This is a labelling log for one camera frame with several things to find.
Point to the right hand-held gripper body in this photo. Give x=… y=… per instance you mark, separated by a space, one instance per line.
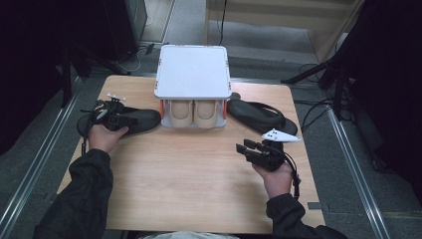
x=272 y=159

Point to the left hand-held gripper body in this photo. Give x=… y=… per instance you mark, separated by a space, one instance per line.
x=111 y=114

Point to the black flip-flop sandal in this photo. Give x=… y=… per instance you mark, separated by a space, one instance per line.
x=255 y=111
x=147 y=118

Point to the person's right hand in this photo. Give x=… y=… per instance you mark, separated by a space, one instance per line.
x=277 y=182

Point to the person's left hand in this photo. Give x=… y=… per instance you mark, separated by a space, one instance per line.
x=101 y=137

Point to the dark cabinet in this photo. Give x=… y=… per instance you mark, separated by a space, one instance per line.
x=126 y=26

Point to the black tripod stand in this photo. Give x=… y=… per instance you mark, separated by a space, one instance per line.
x=338 y=83

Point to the metal floor rail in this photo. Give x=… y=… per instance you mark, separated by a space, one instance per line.
x=358 y=172
x=36 y=159

